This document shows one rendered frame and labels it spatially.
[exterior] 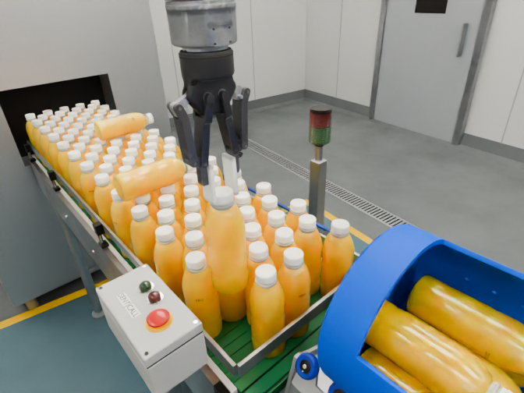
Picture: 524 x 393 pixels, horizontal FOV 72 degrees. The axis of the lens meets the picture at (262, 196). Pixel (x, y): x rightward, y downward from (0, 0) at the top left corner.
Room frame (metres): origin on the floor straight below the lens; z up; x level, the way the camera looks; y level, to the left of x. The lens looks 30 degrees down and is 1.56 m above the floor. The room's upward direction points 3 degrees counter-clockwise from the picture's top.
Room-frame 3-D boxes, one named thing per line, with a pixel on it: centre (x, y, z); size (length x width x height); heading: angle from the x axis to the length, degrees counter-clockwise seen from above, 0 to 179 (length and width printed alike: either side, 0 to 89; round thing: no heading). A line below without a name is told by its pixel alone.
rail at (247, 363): (0.53, -0.10, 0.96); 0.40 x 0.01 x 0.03; 130
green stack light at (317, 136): (1.00, -0.18, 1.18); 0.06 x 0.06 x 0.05
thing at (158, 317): (0.41, 0.17, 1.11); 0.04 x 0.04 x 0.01
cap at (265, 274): (0.51, 0.00, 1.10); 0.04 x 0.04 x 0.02
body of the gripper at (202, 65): (0.53, 0.07, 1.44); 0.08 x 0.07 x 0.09; 130
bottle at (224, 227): (0.53, 0.07, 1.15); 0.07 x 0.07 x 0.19
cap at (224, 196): (0.53, 0.07, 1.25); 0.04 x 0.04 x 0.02
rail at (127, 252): (1.02, 0.58, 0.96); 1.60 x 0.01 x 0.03; 40
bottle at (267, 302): (0.51, 0.00, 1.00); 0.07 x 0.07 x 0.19
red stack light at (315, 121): (1.00, -0.18, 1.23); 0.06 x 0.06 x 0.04
